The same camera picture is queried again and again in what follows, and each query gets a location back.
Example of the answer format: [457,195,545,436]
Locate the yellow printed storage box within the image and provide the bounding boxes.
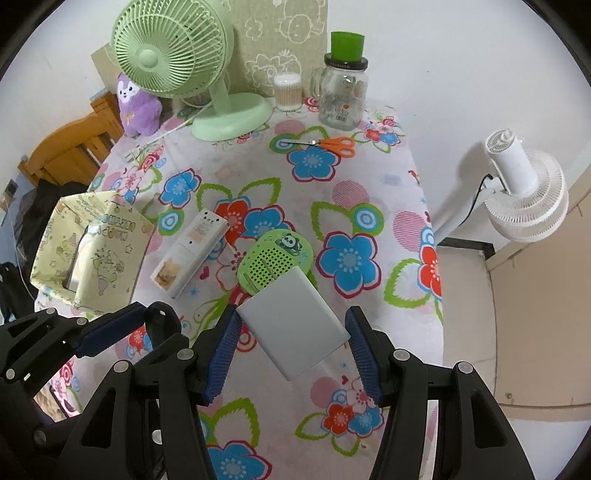
[30,191,156,315]

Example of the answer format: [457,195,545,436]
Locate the cotton swab container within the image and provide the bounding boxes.
[273,73,304,113]

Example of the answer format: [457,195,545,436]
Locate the orange scissors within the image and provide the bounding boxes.
[302,136,356,159]

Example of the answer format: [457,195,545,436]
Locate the white fan cable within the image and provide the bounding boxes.
[124,108,214,160]

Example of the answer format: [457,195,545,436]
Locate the black fan cable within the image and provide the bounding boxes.
[464,173,495,223]

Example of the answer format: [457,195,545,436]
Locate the wooden chair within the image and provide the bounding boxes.
[18,90,123,188]

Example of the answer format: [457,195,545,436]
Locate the green panda device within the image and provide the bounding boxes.
[236,229,317,297]

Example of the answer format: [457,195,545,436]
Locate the grey rectangular power bank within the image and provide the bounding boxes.
[235,270,350,382]

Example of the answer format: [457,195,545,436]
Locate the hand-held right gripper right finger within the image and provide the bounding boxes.
[345,305,536,480]

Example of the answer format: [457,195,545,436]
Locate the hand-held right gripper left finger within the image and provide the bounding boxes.
[58,305,241,480]

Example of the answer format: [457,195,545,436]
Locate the floral tablecloth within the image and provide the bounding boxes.
[34,97,445,480]

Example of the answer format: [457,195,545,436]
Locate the glass jar with green lid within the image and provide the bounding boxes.
[310,31,370,130]

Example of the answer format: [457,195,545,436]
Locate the white standing fan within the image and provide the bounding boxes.
[482,129,570,242]

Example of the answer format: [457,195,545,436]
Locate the purple plush toy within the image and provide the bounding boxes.
[115,73,164,138]

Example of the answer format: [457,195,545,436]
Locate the green desk fan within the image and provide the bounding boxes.
[111,0,274,142]

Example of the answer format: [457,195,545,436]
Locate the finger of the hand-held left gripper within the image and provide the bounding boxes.
[0,302,148,394]
[134,301,191,363]

